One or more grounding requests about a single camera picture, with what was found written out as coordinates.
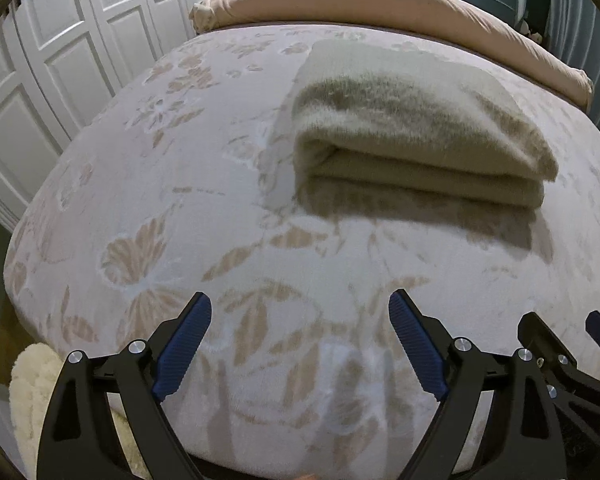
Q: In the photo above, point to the bed with floral cover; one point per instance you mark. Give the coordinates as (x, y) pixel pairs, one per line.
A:
(180, 200)

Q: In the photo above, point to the grey-blue curtain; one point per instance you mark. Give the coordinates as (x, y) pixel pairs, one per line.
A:
(587, 35)

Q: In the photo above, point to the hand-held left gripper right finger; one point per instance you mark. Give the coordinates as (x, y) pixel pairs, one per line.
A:
(418, 345)

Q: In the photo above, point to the beige fluffy towel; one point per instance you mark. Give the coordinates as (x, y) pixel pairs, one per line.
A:
(410, 125)

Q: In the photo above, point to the white fluffy rug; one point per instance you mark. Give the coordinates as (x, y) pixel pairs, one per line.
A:
(30, 395)

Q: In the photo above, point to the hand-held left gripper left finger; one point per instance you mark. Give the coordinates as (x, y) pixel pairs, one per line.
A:
(185, 345)

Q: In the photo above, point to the white panelled wardrobe doors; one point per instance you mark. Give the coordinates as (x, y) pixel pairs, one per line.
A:
(65, 60)

